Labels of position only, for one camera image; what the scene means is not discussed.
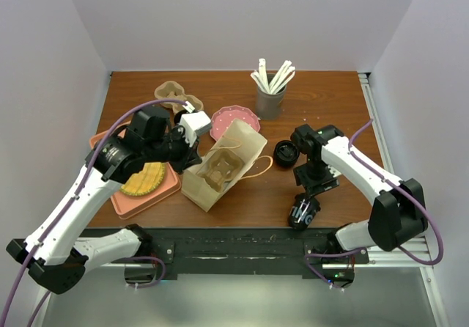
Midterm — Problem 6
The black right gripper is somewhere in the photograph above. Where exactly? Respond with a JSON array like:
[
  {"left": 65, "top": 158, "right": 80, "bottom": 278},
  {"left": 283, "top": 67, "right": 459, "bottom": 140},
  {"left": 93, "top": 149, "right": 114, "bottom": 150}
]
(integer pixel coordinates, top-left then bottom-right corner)
[{"left": 294, "top": 158, "right": 340, "bottom": 201}]

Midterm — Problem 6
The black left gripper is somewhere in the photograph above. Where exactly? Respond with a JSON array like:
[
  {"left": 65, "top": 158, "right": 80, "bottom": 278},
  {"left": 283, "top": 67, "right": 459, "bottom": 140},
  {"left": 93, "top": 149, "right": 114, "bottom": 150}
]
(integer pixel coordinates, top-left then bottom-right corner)
[{"left": 144, "top": 122, "right": 203, "bottom": 174}]

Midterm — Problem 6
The black takeout coffee cup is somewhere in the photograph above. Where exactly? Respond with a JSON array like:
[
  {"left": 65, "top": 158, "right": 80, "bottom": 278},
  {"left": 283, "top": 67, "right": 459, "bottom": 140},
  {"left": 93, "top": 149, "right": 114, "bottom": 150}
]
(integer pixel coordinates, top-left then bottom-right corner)
[{"left": 287, "top": 193, "right": 320, "bottom": 231}]

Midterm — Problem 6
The stack of black cups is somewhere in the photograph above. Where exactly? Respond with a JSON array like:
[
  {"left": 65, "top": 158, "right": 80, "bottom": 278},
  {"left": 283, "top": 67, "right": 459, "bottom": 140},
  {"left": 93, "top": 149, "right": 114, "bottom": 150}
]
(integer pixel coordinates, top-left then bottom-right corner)
[{"left": 174, "top": 110, "right": 188, "bottom": 125}]

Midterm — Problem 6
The beige cardboard cup carrier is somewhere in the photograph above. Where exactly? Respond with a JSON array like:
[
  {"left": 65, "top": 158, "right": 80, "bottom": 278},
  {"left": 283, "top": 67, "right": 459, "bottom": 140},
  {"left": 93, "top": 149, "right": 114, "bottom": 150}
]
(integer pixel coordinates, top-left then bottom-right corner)
[{"left": 196, "top": 148, "right": 245, "bottom": 193}]

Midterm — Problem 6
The beige paper takeout bag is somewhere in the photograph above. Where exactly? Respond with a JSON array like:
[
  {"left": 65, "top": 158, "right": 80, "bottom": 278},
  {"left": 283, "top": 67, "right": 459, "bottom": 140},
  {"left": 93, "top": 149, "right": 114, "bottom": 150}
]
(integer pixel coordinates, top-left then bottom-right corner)
[{"left": 181, "top": 119, "right": 267, "bottom": 212}]

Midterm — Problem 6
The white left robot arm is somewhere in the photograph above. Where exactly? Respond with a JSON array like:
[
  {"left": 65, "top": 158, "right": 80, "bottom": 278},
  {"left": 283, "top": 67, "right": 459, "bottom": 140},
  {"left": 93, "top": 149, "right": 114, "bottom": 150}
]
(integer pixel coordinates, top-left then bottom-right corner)
[{"left": 7, "top": 105, "right": 212, "bottom": 294}]

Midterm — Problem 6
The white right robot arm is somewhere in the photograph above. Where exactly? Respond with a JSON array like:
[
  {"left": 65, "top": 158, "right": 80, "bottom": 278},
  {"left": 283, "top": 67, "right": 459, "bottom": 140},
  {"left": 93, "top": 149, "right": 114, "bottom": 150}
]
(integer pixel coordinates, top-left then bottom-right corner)
[{"left": 287, "top": 125, "right": 429, "bottom": 263}]

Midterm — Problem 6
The yellow green woven coaster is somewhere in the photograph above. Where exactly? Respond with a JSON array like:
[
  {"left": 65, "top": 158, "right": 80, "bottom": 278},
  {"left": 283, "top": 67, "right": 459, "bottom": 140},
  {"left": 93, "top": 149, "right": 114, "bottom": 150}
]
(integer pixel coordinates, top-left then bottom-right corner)
[{"left": 120, "top": 162, "right": 166, "bottom": 197}]

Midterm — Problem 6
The pink polka dot plate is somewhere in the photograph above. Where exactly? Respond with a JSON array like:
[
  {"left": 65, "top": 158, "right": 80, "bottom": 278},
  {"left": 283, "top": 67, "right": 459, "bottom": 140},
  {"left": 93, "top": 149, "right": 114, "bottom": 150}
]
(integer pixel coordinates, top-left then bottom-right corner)
[{"left": 210, "top": 105, "right": 261, "bottom": 141}]

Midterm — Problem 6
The salmon pink tray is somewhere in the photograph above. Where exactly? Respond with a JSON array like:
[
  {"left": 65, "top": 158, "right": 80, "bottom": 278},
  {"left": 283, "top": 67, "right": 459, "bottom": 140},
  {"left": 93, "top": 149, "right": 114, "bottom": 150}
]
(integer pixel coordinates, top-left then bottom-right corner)
[{"left": 89, "top": 121, "right": 182, "bottom": 221}]

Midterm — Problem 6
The grey straw holder cup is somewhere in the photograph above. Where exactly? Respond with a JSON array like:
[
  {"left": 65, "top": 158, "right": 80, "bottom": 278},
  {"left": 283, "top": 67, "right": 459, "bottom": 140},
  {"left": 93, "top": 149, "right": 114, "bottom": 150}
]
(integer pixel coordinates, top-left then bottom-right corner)
[{"left": 255, "top": 85, "right": 287, "bottom": 120}]

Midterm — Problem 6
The white paper straw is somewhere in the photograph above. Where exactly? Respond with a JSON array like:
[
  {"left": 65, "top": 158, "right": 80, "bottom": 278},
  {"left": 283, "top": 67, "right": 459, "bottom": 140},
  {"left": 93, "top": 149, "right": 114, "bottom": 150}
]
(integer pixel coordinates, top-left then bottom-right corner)
[
  {"left": 250, "top": 71, "right": 270, "bottom": 94},
  {"left": 258, "top": 58, "right": 270, "bottom": 94},
  {"left": 269, "top": 60, "right": 295, "bottom": 95}
]

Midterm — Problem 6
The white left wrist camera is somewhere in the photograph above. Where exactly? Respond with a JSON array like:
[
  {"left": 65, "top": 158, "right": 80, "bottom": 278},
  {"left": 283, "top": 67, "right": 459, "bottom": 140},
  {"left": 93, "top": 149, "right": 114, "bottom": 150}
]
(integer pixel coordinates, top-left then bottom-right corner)
[{"left": 177, "top": 101, "right": 212, "bottom": 147}]

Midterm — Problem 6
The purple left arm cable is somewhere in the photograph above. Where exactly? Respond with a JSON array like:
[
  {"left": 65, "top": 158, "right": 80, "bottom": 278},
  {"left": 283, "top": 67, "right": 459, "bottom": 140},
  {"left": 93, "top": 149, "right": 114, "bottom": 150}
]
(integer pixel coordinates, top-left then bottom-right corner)
[{"left": 0, "top": 98, "right": 191, "bottom": 327}]

